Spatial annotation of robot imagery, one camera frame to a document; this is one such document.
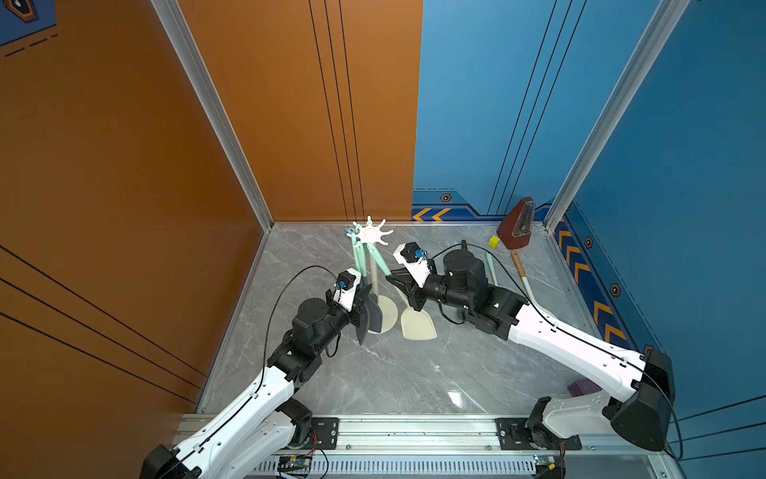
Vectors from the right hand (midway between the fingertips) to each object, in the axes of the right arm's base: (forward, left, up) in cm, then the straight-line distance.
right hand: (391, 273), depth 68 cm
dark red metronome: (+36, -44, -23) cm, 62 cm away
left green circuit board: (-33, +23, -33) cm, 52 cm away
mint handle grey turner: (0, +7, +2) cm, 7 cm away
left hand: (+2, +6, -6) cm, 9 cm away
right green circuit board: (-33, -37, -33) cm, 60 cm away
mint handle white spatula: (+25, -35, -30) cm, 52 cm away
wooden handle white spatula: (+19, -45, -30) cm, 57 cm away
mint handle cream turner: (-5, -6, -16) cm, 18 cm away
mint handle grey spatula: (-3, +5, -17) cm, 18 cm away
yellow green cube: (+36, -38, -29) cm, 60 cm away
